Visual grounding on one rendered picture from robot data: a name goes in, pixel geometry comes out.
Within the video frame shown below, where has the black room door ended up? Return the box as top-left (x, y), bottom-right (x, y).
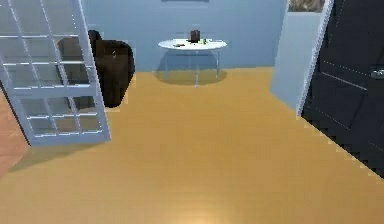
top-left (301, 0), bottom-right (384, 179)

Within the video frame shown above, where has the dark brown armchair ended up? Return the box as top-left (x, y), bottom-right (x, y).
top-left (57, 29), bottom-right (136, 110)

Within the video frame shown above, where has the white round table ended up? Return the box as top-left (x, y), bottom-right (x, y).
top-left (157, 38), bottom-right (228, 88)

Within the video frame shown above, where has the white glass-paned room door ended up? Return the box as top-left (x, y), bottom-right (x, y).
top-left (0, 0), bottom-right (112, 148)

